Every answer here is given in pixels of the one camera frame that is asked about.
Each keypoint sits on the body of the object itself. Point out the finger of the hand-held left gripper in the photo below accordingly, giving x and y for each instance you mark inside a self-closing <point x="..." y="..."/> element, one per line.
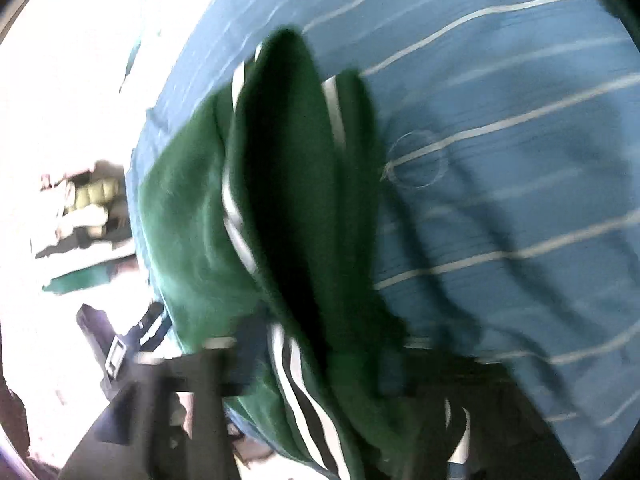
<point x="95" y="325"/>

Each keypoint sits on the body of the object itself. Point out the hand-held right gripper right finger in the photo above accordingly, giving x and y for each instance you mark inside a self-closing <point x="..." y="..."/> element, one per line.
<point x="482" y="392"/>

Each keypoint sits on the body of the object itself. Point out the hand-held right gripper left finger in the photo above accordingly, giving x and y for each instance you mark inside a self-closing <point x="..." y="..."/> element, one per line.
<point x="205" y="385"/>

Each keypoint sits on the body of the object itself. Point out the green and white sweatshirt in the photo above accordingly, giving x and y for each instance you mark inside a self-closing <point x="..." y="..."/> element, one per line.
<point x="190" y="240"/>

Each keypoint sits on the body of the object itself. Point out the pile of folded clothes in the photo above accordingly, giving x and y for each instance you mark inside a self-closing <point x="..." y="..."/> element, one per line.
<point x="90" y="195"/>

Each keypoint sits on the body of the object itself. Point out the blue striped bed sheet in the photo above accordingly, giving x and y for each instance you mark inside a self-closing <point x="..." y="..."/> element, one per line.
<point x="500" y="110"/>

